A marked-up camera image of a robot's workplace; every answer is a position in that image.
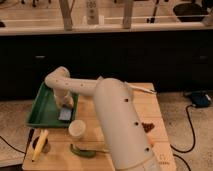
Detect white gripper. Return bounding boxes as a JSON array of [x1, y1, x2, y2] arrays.
[[53, 89, 74, 109]]

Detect blue grey sponge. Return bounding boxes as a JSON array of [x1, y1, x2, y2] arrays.
[[59, 107, 72, 121]]

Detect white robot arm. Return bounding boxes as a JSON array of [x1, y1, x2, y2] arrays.
[[45, 67, 161, 171]]

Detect green plastic tray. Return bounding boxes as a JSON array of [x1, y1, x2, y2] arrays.
[[26, 83, 78, 128]]

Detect white cup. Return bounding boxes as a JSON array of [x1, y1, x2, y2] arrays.
[[68, 120, 86, 139]]

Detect yellow banana toy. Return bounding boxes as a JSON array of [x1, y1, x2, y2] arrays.
[[32, 129, 49, 161]]

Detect dark round coaster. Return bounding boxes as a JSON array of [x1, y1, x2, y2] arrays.
[[32, 138, 51, 153]]

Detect white knife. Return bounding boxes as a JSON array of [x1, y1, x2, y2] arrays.
[[125, 82, 156, 94]]

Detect brown grape cluster toy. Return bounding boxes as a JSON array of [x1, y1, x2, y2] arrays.
[[142, 123, 155, 133]]

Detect orange carrot toy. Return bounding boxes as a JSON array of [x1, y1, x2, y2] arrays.
[[148, 137, 154, 147]]

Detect black power adapter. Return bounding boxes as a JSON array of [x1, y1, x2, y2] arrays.
[[189, 92, 211, 108]]

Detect black cable left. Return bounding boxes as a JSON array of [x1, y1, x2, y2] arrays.
[[0, 135, 27, 155]]

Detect black cable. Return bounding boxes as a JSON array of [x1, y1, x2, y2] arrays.
[[170, 104, 198, 171], [0, 135, 27, 155]]

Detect black cable right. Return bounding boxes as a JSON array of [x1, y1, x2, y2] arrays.
[[170, 104, 198, 171]]

